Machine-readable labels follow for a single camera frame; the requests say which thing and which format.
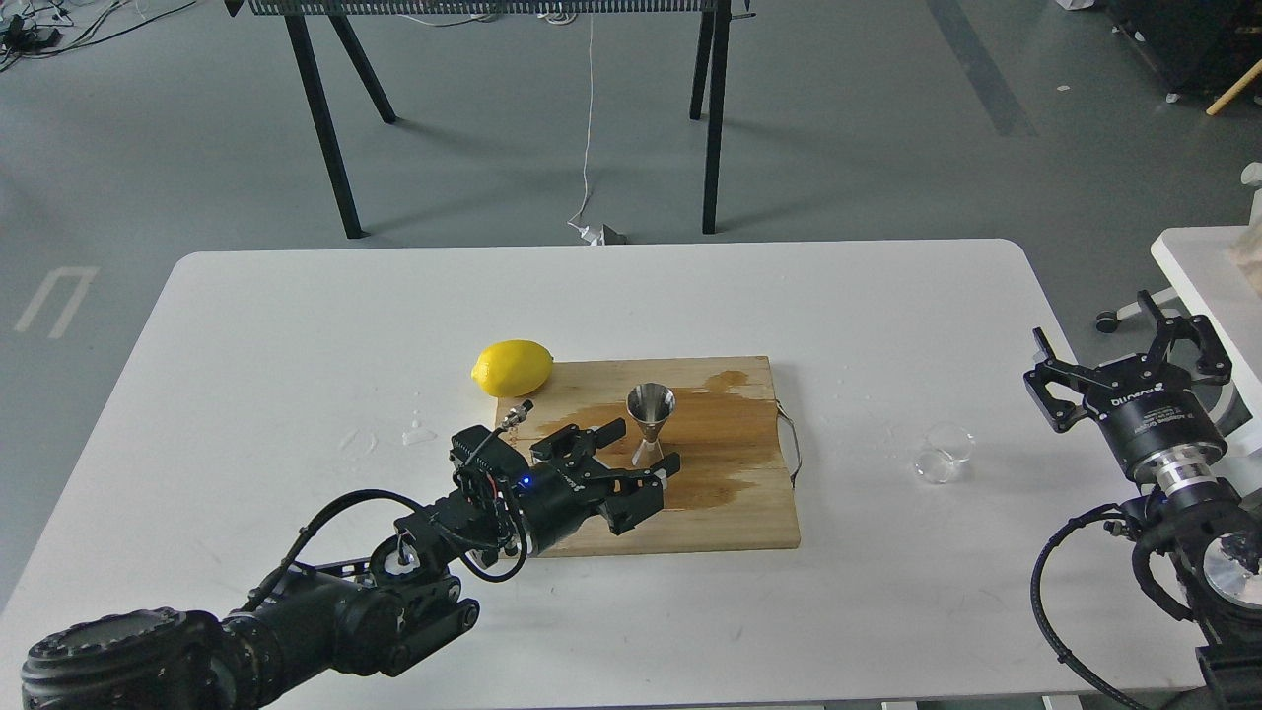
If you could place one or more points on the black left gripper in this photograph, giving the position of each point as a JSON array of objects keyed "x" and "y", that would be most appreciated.
[{"x": 566, "y": 484}]

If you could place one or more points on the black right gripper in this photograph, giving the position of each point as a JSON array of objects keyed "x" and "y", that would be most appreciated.
[{"x": 1158, "y": 424}]

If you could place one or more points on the steel double jigger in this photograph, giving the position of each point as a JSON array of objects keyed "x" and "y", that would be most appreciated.
[{"x": 650, "y": 405}]

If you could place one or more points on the small clear glass beaker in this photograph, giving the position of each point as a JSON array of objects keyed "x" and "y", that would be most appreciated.
[{"x": 945, "y": 450}]

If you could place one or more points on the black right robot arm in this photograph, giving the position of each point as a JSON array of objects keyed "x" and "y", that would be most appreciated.
[{"x": 1195, "y": 546}]

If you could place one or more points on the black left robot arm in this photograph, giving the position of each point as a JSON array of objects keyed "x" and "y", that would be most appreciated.
[{"x": 377, "y": 616}]

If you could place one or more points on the white office chair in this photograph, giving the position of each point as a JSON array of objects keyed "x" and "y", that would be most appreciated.
[{"x": 1229, "y": 411}]

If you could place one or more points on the yellow lemon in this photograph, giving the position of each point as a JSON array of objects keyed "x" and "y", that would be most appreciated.
[{"x": 512, "y": 368}]

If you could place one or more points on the wooden cutting board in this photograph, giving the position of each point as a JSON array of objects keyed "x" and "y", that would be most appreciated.
[{"x": 733, "y": 492}]

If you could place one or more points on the white side table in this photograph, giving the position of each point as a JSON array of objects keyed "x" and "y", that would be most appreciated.
[{"x": 1199, "y": 266}]

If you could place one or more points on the wooden stick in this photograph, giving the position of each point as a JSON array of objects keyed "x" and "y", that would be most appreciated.
[{"x": 1231, "y": 93}]

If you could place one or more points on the black leg metal table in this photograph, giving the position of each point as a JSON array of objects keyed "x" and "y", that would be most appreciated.
[{"x": 708, "y": 88}]

